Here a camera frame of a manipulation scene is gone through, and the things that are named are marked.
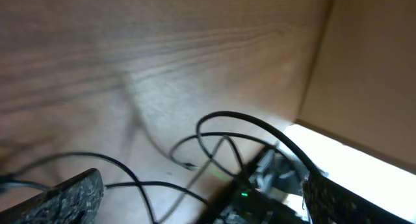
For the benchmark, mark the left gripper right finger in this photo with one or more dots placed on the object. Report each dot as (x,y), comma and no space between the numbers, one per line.
(327,202)

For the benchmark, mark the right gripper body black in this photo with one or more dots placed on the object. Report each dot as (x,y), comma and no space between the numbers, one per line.
(282,170)

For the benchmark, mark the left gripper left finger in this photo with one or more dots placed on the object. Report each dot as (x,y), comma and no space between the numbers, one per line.
(74,201)

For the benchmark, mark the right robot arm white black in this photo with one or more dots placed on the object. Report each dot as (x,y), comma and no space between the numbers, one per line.
(274,195)

